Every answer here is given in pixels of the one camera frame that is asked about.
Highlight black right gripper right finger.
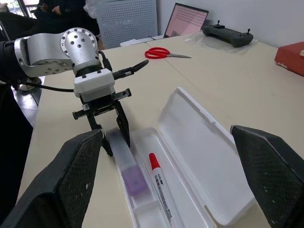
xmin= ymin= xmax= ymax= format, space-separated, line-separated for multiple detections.
xmin=229 ymin=124 xmax=304 ymax=228

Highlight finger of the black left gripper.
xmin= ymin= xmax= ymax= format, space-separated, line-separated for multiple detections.
xmin=114 ymin=100 xmax=131 ymax=148
xmin=86 ymin=114 xmax=114 ymax=158

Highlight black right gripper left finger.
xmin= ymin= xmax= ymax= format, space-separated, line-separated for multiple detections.
xmin=0 ymin=129 xmax=105 ymax=228

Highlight purple eraser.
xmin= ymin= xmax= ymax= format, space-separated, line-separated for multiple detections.
xmin=105 ymin=127 xmax=147 ymax=197

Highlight red capped white marker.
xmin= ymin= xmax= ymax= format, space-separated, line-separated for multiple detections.
xmin=148 ymin=152 xmax=173 ymax=223

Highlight white plastic pencil case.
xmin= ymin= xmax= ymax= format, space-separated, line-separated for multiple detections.
xmin=105 ymin=86 xmax=257 ymax=228

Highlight white paper sheets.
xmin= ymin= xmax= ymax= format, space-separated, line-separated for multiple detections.
xmin=119 ymin=37 xmax=153 ymax=48

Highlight white perforated panel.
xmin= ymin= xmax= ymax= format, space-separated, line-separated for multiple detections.
xmin=94 ymin=0 xmax=159 ymax=49

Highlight person in dark clothes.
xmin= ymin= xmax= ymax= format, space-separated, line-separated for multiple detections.
xmin=34 ymin=0 xmax=101 ymax=35

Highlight red box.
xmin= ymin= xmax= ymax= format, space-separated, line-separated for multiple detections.
xmin=274 ymin=41 xmax=304 ymax=77

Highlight open laptop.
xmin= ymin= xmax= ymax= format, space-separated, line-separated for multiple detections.
xmin=149 ymin=2 xmax=210 ymax=41

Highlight black remote controller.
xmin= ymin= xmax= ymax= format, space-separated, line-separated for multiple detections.
xmin=201 ymin=20 xmax=254 ymax=48

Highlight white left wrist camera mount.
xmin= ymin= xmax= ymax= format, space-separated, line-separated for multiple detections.
xmin=73 ymin=69 xmax=116 ymax=98

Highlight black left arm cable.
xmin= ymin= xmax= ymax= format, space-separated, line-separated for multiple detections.
xmin=14 ymin=50 xmax=150 ymax=93

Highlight red handled scissors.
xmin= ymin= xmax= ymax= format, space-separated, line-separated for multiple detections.
xmin=144 ymin=47 xmax=192 ymax=60

